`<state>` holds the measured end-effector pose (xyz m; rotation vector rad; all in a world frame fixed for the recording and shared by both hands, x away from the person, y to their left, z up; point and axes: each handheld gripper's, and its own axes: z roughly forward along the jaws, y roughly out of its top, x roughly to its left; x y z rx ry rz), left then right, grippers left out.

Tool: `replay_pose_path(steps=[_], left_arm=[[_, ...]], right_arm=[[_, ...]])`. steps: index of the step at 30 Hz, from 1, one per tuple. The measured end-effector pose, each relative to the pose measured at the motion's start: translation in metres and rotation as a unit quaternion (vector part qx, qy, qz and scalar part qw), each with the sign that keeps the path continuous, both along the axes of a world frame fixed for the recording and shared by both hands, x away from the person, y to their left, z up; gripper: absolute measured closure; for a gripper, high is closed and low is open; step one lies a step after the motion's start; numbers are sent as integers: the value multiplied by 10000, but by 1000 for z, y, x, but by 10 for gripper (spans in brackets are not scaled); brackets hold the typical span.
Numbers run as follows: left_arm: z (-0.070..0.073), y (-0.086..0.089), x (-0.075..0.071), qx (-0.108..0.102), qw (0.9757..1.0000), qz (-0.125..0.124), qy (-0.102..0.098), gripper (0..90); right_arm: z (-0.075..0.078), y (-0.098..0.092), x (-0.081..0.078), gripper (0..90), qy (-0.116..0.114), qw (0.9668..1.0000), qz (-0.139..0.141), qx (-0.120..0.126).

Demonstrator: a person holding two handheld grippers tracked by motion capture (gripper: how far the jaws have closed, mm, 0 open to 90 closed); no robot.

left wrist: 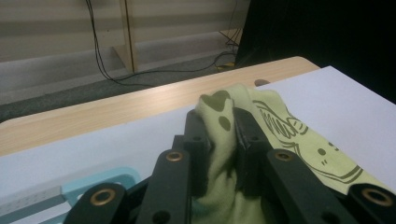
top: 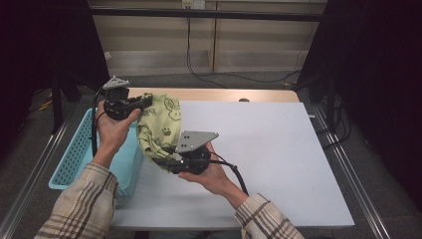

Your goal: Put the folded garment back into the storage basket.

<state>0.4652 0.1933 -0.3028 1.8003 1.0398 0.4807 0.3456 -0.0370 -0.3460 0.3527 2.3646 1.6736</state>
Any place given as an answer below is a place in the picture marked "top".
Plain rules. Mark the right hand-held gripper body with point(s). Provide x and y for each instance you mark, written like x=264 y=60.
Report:
x=195 y=162

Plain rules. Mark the black horizontal bar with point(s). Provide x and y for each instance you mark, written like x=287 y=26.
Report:
x=205 y=14

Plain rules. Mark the person's right hand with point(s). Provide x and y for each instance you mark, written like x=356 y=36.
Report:
x=212 y=179

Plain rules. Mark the light blue plastic basket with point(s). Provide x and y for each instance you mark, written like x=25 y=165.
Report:
x=76 y=156

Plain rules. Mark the black stand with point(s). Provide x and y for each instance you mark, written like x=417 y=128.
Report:
x=57 y=99

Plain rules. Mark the white wall socket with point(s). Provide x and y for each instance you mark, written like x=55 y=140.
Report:
x=193 y=4

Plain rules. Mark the metal floor rail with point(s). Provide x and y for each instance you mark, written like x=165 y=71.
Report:
x=351 y=159
x=33 y=172

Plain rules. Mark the wooden table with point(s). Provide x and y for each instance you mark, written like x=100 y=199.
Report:
x=215 y=94

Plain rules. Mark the person's left hand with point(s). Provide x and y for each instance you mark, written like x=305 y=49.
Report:
x=111 y=136

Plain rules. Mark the small white wall plate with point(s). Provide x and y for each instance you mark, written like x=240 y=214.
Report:
x=107 y=55

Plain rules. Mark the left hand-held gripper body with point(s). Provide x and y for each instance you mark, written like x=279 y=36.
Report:
x=116 y=106

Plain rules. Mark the green printed baby romper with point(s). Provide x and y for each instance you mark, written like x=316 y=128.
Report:
x=159 y=132

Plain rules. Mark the black curtain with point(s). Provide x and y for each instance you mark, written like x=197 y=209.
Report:
x=43 y=40
x=381 y=66

